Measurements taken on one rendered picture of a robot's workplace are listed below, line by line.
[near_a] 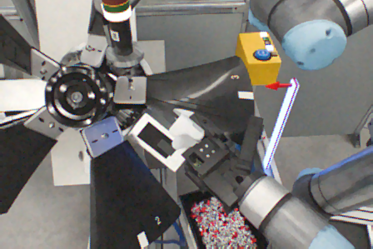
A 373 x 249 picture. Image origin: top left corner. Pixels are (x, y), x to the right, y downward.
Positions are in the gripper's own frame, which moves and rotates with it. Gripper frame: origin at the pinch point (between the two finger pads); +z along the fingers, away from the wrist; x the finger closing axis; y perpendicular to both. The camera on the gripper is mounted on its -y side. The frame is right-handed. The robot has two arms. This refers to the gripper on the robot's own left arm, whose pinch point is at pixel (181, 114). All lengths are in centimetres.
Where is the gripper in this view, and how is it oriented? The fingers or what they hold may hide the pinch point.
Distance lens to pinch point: 59.6
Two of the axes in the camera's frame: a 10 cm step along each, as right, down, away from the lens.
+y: -7.5, 5.5, -3.7
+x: 0.8, 6.3, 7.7
